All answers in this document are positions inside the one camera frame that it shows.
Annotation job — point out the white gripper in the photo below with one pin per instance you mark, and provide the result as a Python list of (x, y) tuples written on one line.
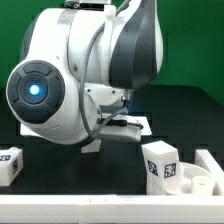
[(135, 138)]

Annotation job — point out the white round stool seat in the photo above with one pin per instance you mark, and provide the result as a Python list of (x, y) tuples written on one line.
[(195, 180)]

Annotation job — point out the paper sheet with markers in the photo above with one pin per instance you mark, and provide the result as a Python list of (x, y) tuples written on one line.
[(122, 125)]

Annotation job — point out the white L-shaped fence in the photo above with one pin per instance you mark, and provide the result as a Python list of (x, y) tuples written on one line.
[(113, 209)]

